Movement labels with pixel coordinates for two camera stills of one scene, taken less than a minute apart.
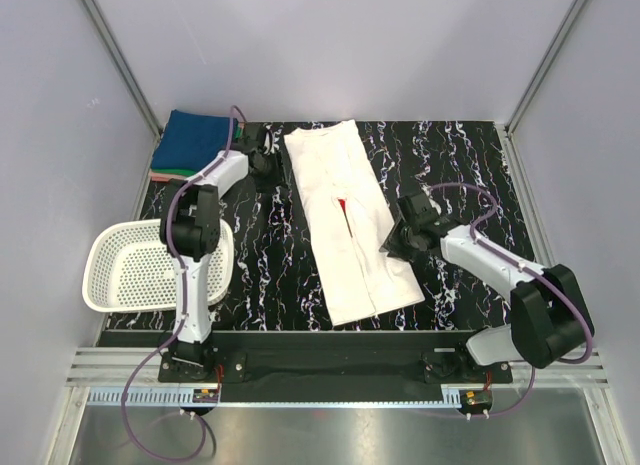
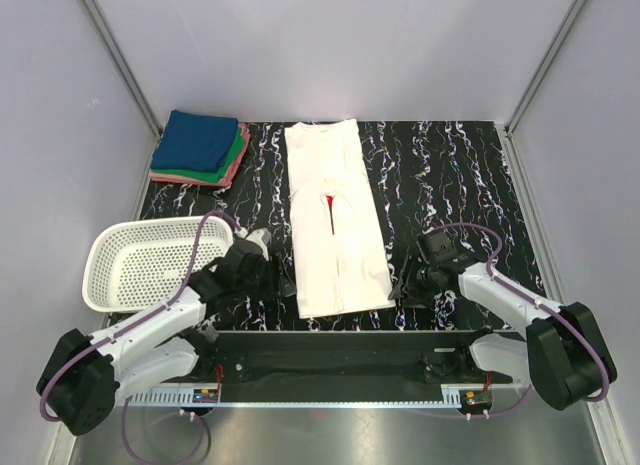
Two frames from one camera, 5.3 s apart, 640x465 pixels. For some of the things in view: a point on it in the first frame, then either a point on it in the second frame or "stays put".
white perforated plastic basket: [125, 267] stays put
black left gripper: [273, 171] to [273, 276]
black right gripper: [398, 236] to [413, 283]
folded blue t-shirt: [187, 141] stays put
